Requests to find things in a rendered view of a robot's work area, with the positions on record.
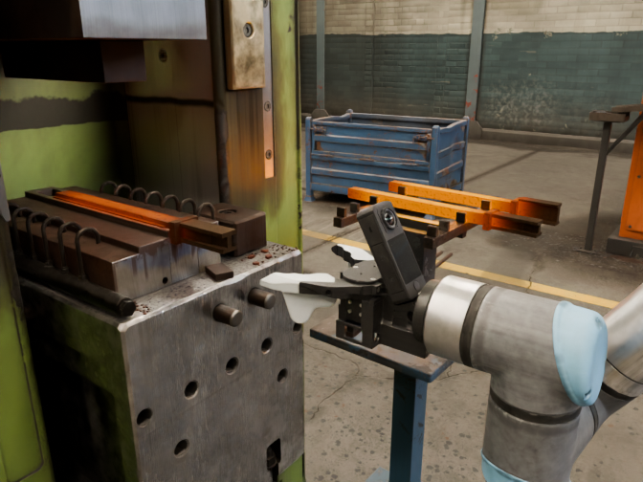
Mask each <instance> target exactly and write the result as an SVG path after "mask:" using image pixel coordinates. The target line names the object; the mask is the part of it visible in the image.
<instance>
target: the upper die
mask: <svg viewBox="0 0 643 482"><path fill-rule="evenodd" d="M50 40H142V41H167V40H207V27H206V12H205V0H0V41H50Z"/></svg>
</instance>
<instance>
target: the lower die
mask: <svg viewBox="0 0 643 482"><path fill-rule="evenodd" d="M51 188H53V189H56V190H60V191H66V190H73V191H77V192H81V193H85V194H89V195H93V196H97V197H100V198H104V199H108V200H112V201H116V202H120V203H124V204H128V205H130V206H134V207H138V208H145V209H149V210H153V211H157V212H161V213H164V214H168V215H172V216H176V217H180V218H184V217H187V216H190V215H193V214H189V213H185V212H178V211H177V210H173V209H169V208H161V207H158V206H154V205H150V204H145V203H143V202H138V201H134V200H128V199H126V198H122V197H119V196H114V195H111V194H107V193H100V192H99V191H94V190H91V189H87V188H83V187H79V186H69V187H65V188H58V187H54V186H49V187H43V188H39V189H34V190H29V191H25V196H26V197H21V198H16V199H11V200H8V203H9V202H12V203H16V204H17V205H18V206H20V207H28V208H31V209H32V210H33V211H43V212H45V213H47V214H48V216H49V217H51V216H58V217H61V218H62V219H63V220H64V222H68V221H75V222H77V223H79V224H80V226H81V227H82V228H84V227H93V228H95V229H96V230H97V231H98V232H99V234H100V243H98V244H96V238H95V234H94V233H93V232H92V231H89V230H88V231H86V232H84V233H83V235H82V236H81V237H80V238H79V244H80V250H81V257H82V264H83V270H84V272H85V274H86V279H88V281H90V282H93V283H95V284H98V285H100V286H101V287H103V288H106V289H109V290H111V291H114V292H117V293H119V294H121V295H124V296H128V297H130V298H131V299H135V298H137V297H140V296H144V295H146V294H149V293H151V292H154V291H156V290H159V289H161V288H164V287H166V286H168V285H171V284H173V283H175V282H178V281H180V280H183V279H185V278H188V277H191V276H193V275H196V274H200V273H202V272H204V271H205V266H209V265H212V264H217V263H221V259H220V253H218V252H212V251H209V250H205V249H202V248H199V247H195V246H192V245H189V244H186V243H181V244H178V245H174V244H171V243H170V232H169V229H167V228H160V227H156V226H153V225H149V224H147V223H143V222H139V221H136V220H132V219H128V218H125V217H121V216H119V215H115V214H111V213H108V212H104V211H100V210H97V209H93V208H88V207H84V206H81V205H77V204H74V203H70V202H66V201H63V200H59V199H56V198H53V197H52V196H48V195H44V194H41V193H37V191H41V190H46V189H51ZM29 215H30V213H29V212H28V211H26V210H22V216H21V217H18V214H17V215H16V218H15V220H16V226H17V231H18V236H19V242H20V247H21V249H22V250H23V253H24V254H25V255H26V256H28V257H30V254H31V252H30V246H29V240H28V235H27V230H26V219H27V217H28V216H29ZM35 217H36V222H35V223H33V221H32V220H31V230H32V236H33V246H34V251H35V253H36V254H37V260H39V261H40V262H43V263H45V260H46V257H45V252H44V246H43V240H42V234H41V225H42V223H43V221H44V220H45V218H44V217H43V216H42V215H36V216H35ZM60 226H61V224H60V223H59V222H58V221H56V220H53V221H51V225H50V226H46V234H47V240H48V246H49V253H50V258H51V260H52V261H53V266H55V268H58V269H60V270H61V267H62V265H61V259H60V252H59V246H58V240H57V231H58V229H59V227H60ZM66 230H67V231H66V232H64V233H62V239H63V246H64V251H65V258H66V264H67V266H68V268H69V273H71V274H72V275H74V276H76V277H78V274H79V271H78V260H77V253H76V246H75V237H76V234H77V232H78V229H77V228H76V227H75V226H68V227H66ZM164 277H167V279H168V281H167V283H166V284H164V283H163V278H164Z"/></svg>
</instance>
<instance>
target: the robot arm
mask: <svg viewBox="0 0 643 482"><path fill-rule="evenodd" d="M356 217H357V220H358V222H359V224H360V227H361V229H362V231H363V234H364V236H365V239H366V242H367V244H368V246H369V248H370V251H368V250H362V249H359V248H355V247H351V246H347V245H342V244H337V245H335V246H334V247H332V248H331V251H332V252H333V253H335V254H336V255H338V256H340V257H342V258H343V259H344V261H346V262H347V263H348V269H347V270H345V271H341V272H340V278H336V279H335V278H334V277H333V276H331V275H329V274H282V273H273V274H270V275H268V276H266V277H264V278H262V279H260V285H261V286H263V287H266V288H269V289H273V290H277V291H282V293H283V296H284V299H285V302H286V305H287V308H288V312H289V315H290V318H291V320H292V321H294V322H296V323H305V322H307V321H308V319H309V318H310V317H311V315H312V313H313V311H314V310H315V309H316V308H318V307H330V306H332V305H334V304H335V302H336V300H337V299H340V300H341V303H339V319H336V337H337V338H340V339H343V340H348V341H351V342H353V343H356V344H359V345H362V346H364V347H367V348H370V349H373V348H374V347H376V346H377V345H378V344H383V345H385V346H388V347H391V348H394V349H397V350H400V351H403V352H406V353H409V354H412V355H414V356H417V357H420V358H423V359H426V358H427V357H428V356H429V355H430V354H432V355H435V356H437V357H440V358H443V359H446V360H449V361H452V362H457V363H460V364H463V365H466V366H469V367H472V368H474V369H477V370H480V371H483V372H486V373H489V374H491V380H490V390H489V398H488V406H487V416H486V425H485V433H484V442H483V448H482V449H481V452H480V454H481V457H482V466H481V467H482V473H483V476H484V478H485V480H486V481H487V482H570V474H571V470H572V467H573V464H574V463H575V461H576V460H577V458H578V457H579V456H580V454H581V453H582V451H583V450H584V449H585V447H586V446H587V445H588V443H589V441H590V440H591V439H592V437H593V436H594V434H595V433H596V432H597V430H598V429H599V428H600V426H601V425H603V423H604V422H605V421H606V420H607V419H608V418H609V417H610V415H612V414H613V413H615V412H616V411H617V410H619V409H620V408H622V407H623V406H625V405H627V404H628V403H629V402H631V401H632V400H634V399H635V398H636V397H638V396H639V395H641V394H642V393H643V283H642V284H641V285H640V286H639V287H637V288H636V289H635V290H634V291H633V292H632V293H630V294H629V295H628V296H627V297H626V298H624V299H623V300H622V301H621V302H620V303H618V304H617V305H616V306H615V307H614V308H613V309H611V310H610V311H609V312H608V313H607V314H606V315H604V316H603V317H602V316H601V315H599V314H598V313H597V312H595V311H592V310H589V309H586V308H582V307H579V306H575V305H573V304H572V303H570V302H568V301H557V300H552V299H548V298H544V297H540V296H533V295H530V294H525V293H521V292H517V291H513V290H509V289H505V288H501V287H497V286H492V285H489V284H486V283H481V282H477V281H474V280H470V279H466V278H462V277H458V276H454V275H448V276H446V277H445V278H443V279H442V280H441V281H439V280H435V279H432V280H430V281H429V282H428V283H427V284H426V282H425V279H424V277H423V275H422V273H421V271H420V269H419V266H418V264H417V261H416V259H415V257H414V254H413V252H412V250H411V247H410V244H409V241H408V239H407V237H406V235H405V233H404V231H403V228H402V226H401V223H400V221H399V219H398V216H397V214H396V212H395V209H394V207H393V205H392V202H390V201H383V202H380V203H377V204H375V205H372V206H370V207H368V208H364V209H362V210H361V211H359V212H358V214H357V216H356ZM345 325H346V326H347V327H346V332H349V333H352V334H354V333H355V332H356V331H357V330H361V331H362V341H359V340H355V339H352V338H350V337H347V336H345V335H344V326H345ZM374 333H376V337H375V340H374ZM429 353H430V354H429Z"/></svg>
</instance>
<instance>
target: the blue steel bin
mask: <svg viewBox="0 0 643 482"><path fill-rule="evenodd" d="M469 120H470V118H469V117H467V116H464V117H463V118H462V120H456V119H441V118H424V117H408V116H393V115H378V114H363V113H353V111H352V110H351V109H348V110H347V111H346V114H344V115H342V116H340V117H335V116H330V117H324V118H319V119H314V120H313V118H312V117H307V118H306V119H305V169H306V195H305V198H304V200H303V201H306V202H313V201H316V199H315V197H314V194H313V190H317V191H324V192H331V193H338V194H344V195H348V189H349V188H351V187H355V186H357V187H362V188H367V189H373V190H378V191H384V192H389V193H393V194H398V192H394V191H388V184H389V182H391V181H394V180H396V181H402V182H408V183H416V184H419V185H425V186H436V187H442V188H447V189H453V190H459V191H463V189H464V177H465V166H466V155H467V143H468V132H469Z"/></svg>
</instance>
